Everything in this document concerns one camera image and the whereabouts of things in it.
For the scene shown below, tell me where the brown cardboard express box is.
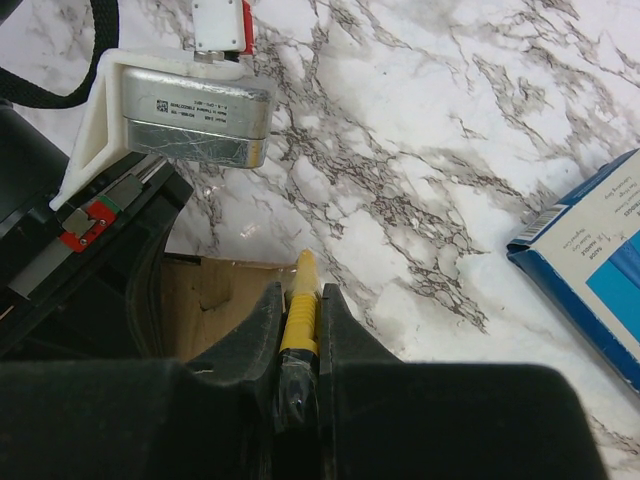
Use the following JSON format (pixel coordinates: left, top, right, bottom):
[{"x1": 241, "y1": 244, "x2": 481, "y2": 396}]
[{"x1": 161, "y1": 253, "x2": 296, "y2": 362}]

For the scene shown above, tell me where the yellow utility knife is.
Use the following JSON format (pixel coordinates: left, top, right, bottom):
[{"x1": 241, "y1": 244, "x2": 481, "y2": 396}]
[{"x1": 274, "y1": 249, "x2": 320, "y2": 434}]

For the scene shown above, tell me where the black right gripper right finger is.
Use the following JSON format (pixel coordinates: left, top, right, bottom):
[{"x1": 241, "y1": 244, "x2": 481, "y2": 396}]
[{"x1": 319, "y1": 283, "x2": 607, "y2": 479}]

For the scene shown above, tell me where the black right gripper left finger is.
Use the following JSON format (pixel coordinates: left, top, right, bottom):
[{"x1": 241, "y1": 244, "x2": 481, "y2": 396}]
[{"x1": 1, "y1": 283, "x2": 284, "y2": 479}]

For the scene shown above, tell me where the blue razor box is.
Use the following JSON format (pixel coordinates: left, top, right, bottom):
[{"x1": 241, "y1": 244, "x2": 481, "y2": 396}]
[{"x1": 507, "y1": 150, "x2": 639, "y2": 390}]

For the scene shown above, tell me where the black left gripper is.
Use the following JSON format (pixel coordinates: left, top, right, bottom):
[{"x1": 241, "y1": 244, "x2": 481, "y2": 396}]
[{"x1": 0, "y1": 149, "x2": 196, "y2": 357}]

